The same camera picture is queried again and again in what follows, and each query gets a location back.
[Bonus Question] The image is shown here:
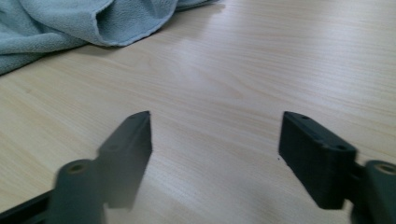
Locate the light blue-grey towel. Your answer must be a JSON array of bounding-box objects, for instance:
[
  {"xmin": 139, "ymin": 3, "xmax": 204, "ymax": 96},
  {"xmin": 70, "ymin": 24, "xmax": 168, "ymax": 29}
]
[{"xmin": 0, "ymin": 0, "xmax": 220, "ymax": 77}]

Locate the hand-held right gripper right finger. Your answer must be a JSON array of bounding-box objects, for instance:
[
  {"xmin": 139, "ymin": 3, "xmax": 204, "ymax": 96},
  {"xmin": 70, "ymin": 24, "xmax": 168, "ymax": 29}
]
[{"xmin": 277, "ymin": 110, "xmax": 358, "ymax": 210}]

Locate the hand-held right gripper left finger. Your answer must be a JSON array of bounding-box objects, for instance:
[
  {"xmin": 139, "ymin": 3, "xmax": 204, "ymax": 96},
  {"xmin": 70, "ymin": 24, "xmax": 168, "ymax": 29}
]
[{"xmin": 97, "ymin": 110, "xmax": 154, "ymax": 210}]

